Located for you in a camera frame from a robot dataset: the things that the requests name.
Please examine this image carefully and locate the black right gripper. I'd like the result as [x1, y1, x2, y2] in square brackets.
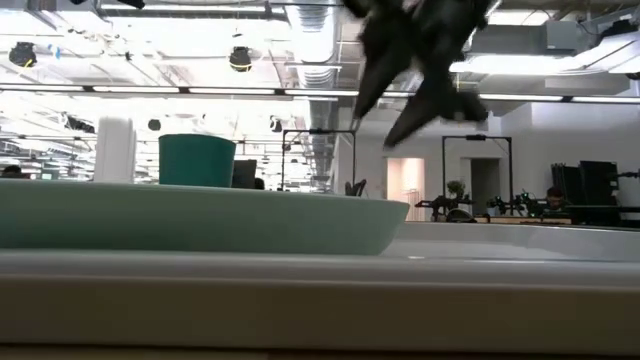
[344, 0, 494, 149]

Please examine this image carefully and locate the dark green cup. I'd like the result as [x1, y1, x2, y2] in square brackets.
[158, 133, 238, 189]

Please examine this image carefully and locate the mint green plate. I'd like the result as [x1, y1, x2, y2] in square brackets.
[0, 178, 411, 257]

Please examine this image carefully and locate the grey plastic tray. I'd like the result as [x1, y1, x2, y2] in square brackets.
[0, 221, 640, 352]

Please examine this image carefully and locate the green potted plant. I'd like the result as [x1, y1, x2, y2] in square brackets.
[445, 179, 467, 201]

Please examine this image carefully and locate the black ceiling spotlight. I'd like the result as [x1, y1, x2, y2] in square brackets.
[228, 45, 253, 73]
[8, 41, 38, 68]

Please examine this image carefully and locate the wooden background table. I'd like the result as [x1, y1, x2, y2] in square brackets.
[474, 215, 573, 226]

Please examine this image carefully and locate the small black monitor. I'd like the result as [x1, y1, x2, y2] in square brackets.
[230, 159, 258, 191]

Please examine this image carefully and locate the large black monitor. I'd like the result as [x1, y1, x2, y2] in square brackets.
[579, 160, 620, 207]

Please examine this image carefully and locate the linear ceiling light track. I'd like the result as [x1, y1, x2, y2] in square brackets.
[0, 83, 640, 104]

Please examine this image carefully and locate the white pillar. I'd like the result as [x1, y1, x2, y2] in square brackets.
[93, 115, 138, 184]

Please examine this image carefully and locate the black rectangular rig frame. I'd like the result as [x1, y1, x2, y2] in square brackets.
[441, 134, 514, 217]

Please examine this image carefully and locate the silver round ceiling duct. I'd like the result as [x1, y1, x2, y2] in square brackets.
[285, 0, 344, 194]

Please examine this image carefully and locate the grey rectangular air duct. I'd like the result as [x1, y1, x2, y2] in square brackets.
[468, 19, 582, 56]

